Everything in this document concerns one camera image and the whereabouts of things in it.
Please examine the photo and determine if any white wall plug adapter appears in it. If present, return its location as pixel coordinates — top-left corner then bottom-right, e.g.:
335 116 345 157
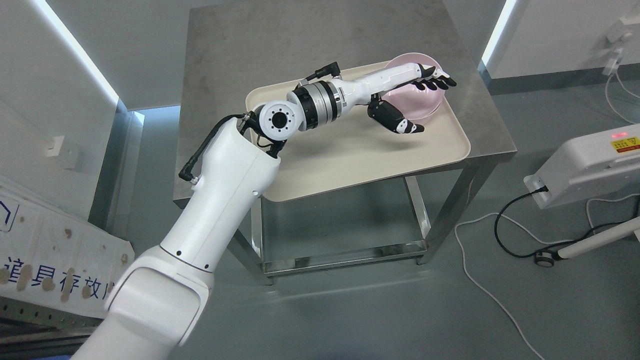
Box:
602 14 640 77

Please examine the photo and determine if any white floor cable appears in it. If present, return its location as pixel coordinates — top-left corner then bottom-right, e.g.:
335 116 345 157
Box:
454 194 640 360

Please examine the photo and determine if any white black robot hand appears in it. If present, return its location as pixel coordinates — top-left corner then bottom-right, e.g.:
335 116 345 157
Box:
330 63 457 135

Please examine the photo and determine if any stainless steel table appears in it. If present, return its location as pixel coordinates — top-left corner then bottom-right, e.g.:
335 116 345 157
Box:
175 0 517 264

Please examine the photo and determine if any white sign board with text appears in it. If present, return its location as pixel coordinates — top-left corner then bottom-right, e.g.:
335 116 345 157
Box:
0 177 135 319

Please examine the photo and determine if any beige plastic tray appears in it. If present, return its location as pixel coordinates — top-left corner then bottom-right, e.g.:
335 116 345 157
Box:
263 97 471 202

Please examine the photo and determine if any white wall socket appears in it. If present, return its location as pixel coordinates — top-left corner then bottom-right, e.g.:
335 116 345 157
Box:
45 136 66 158

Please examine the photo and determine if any pink bowl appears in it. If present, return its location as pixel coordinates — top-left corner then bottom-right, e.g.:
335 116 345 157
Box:
382 52 445 125

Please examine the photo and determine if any metal shelf rack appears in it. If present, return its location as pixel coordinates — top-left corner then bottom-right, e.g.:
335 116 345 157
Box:
0 297 103 360

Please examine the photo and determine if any white leg with caster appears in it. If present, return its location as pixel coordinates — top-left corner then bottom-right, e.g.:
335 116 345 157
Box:
534 216 640 268

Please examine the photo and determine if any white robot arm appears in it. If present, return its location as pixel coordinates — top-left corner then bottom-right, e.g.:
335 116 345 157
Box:
71 62 343 360

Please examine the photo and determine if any white machine with warning label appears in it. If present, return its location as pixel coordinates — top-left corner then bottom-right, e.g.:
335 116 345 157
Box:
523 124 640 209

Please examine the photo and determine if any black power cable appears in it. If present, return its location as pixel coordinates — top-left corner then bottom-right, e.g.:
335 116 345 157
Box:
494 185 640 260

